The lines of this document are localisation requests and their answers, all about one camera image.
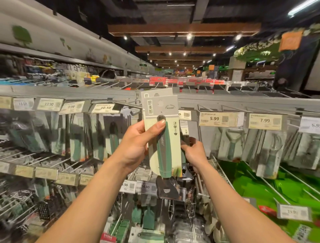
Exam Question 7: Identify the person's left hand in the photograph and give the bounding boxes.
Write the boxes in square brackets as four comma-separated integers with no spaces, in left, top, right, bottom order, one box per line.
[112,118,167,176]

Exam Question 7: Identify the person's right hand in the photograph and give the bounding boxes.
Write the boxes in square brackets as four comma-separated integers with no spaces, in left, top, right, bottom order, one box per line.
[180,136,211,174]

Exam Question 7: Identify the kitchen tools display rack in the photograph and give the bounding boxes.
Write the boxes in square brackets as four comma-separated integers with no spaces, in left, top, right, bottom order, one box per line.
[0,82,320,243]

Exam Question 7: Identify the person's left forearm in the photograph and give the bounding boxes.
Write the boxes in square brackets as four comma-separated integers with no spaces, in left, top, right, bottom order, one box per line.
[37,160,146,243]

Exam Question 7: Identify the person's right forearm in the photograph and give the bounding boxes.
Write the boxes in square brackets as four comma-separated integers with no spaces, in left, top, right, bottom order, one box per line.
[196,163,296,243]

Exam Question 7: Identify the rows of hanging utensil packets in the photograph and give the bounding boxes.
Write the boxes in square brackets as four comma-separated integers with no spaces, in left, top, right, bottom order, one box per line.
[0,107,320,243]

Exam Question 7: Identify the group of green packets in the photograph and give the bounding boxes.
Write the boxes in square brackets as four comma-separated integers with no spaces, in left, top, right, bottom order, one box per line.
[220,160,320,243]

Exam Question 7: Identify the green foliage ceiling decor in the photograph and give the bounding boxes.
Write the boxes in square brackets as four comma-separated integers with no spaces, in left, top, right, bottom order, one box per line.
[234,22,320,63]

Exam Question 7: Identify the black chalkboard pillar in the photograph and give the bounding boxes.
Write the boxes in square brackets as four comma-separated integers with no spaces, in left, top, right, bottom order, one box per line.
[274,50,320,92]

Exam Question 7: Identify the orange aisle number sign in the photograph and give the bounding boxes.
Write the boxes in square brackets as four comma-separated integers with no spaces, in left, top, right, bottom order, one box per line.
[279,31,305,52]

